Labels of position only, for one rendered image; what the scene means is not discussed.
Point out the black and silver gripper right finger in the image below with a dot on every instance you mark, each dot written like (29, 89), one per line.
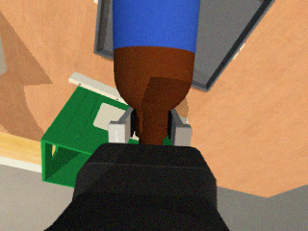
(179, 133)

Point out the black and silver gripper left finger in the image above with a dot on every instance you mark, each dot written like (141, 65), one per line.
(120, 131)

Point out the blue and brown bottle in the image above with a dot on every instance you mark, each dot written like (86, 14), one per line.
(154, 45)

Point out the green crate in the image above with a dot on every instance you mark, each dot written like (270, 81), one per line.
(81, 125)

